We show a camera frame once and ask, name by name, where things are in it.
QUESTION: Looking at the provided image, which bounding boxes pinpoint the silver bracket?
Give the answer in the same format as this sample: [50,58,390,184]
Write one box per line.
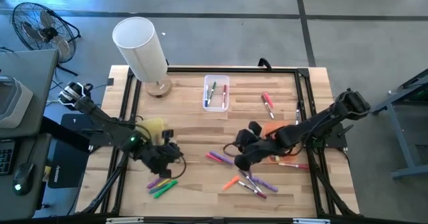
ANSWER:
[106,217,145,224]
[293,218,332,224]

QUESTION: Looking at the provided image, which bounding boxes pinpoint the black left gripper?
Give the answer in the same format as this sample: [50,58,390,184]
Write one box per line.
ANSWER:
[138,129,184,179]

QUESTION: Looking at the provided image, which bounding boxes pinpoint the clear plastic bin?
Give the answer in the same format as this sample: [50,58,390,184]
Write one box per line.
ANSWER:
[203,74,231,113]

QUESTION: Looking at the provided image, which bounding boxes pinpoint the yellow plastic bin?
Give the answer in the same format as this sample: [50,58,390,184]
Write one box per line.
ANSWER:
[142,117,167,141]

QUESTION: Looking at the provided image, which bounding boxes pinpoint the brown red thin marker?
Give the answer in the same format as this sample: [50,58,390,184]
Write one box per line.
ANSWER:
[261,95,275,120]

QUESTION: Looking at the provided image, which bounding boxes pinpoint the red cap white marker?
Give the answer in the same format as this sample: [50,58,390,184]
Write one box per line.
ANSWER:
[278,162,310,171]

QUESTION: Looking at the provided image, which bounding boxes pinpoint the grey side table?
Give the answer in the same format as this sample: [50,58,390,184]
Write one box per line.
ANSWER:
[0,49,60,140]

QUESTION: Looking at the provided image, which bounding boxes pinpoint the black floor fan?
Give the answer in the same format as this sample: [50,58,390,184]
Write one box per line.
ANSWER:
[11,1,82,78]

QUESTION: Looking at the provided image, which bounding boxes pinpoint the yellow thin highlighter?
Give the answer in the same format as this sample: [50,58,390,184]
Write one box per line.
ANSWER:
[156,176,175,188]

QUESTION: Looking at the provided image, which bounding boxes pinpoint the white shade wooden base lamp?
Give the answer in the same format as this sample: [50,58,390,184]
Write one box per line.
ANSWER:
[112,16,173,99]

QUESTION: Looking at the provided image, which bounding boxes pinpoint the grey plastic appliance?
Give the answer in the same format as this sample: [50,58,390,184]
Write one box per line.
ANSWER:
[0,75,34,129]

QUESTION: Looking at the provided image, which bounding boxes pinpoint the orange plastic bin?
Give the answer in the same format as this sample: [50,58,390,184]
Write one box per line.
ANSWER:
[263,122,298,164]

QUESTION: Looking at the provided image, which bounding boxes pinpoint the teal marker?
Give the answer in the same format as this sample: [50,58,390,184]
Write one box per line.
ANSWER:
[149,183,171,197]

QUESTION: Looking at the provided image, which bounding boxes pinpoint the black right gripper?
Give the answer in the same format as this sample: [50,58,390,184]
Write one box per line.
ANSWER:
[233,120,285,171]

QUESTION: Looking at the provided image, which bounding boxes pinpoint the orange highlighter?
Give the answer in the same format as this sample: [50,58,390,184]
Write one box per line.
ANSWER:
[223,176,241,191]

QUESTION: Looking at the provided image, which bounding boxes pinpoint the purple Expo thin marker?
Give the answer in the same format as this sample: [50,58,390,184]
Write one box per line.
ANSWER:
[238,168,262,193]

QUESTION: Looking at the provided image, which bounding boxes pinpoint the black computer mouse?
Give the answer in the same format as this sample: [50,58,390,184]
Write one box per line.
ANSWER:
[12,161,35,197]

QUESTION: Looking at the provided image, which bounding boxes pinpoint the green thin marker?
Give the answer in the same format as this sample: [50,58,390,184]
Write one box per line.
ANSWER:
[207,81,217,106]

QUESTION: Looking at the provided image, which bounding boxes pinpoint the black keyboard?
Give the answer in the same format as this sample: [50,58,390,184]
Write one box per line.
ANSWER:
[0,139,17,177]

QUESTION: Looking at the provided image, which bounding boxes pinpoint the black control box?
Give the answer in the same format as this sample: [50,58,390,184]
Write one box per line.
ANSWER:
[39,112,101,189]

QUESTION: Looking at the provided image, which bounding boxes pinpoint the blue grey metal table frame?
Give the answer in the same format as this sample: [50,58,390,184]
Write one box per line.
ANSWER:
[368,68,428,180]

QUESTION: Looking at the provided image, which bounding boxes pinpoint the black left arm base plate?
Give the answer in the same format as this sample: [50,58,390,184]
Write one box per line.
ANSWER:
[89,130,134,148]

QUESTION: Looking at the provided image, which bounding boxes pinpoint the dark red thin marker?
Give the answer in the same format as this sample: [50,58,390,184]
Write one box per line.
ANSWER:
[237,181,268,199]

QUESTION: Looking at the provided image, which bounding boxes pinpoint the dark grey desk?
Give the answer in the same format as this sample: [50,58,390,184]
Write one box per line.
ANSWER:
[0,132,54,221]

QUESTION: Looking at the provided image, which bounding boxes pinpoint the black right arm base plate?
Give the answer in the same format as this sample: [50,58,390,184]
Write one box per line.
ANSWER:
[299,122,354,150]

